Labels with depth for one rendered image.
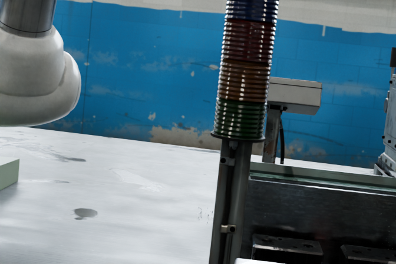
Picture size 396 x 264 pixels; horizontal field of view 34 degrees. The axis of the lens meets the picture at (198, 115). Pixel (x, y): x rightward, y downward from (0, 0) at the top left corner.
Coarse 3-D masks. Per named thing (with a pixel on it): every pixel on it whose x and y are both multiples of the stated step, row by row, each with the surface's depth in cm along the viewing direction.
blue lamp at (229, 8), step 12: (228, 0) 74; (240, 0) 72; (252, 0) 72; (264, 0) 72; (276, 0) 73; (228, 12) 74; (240, 12) 72; (252, 12) 72; (264, 12) 72; (276, 12) 74
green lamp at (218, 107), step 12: (216, 108) 75; (228, 108) 74; (240, 108) 73; (252, 108) 73; (264, 108) 75; (216, 120) 75; (228, 120) 74; (240, 120) 73; (252, 120) 74; (264, 120) 76; (216, 132) 75; (228, 132) 74; (240, 132) 74; (252, 132) 74
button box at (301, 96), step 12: (276, 84) 127; (288, 84) 127; (300, 84) 127; (312, 84) 127; (276, 96) 126; (288, 96) 126; (300, 96) 126; (312, 96) 126; (288, 108) 129; (300, 108) 128; (312, 108) 127
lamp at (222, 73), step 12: (228, 60) 74; (228, 72) 74; (240, 72) 73; (252, 72) 73; (264, 72) 74; (228, 84) 74; (240, 84) 73; (252, 84) 73; (264, 84) 74; (228, 96) 74; (240, 96) 73; (252, 96) 73; (264, 96) 74
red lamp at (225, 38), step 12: (228, 24) 74; (240, 24) 72; (252, 24) 72; (264, 24) 72; (228, 36) 74; (240, 36) 73; (252, 36) 72; (264, 36) 73; (228, 48) 74; (240, 48) 73; (252, 48) 73; (264, 48) 73; (240, 60) 73; (252, 60) 73; (264, 60) 73
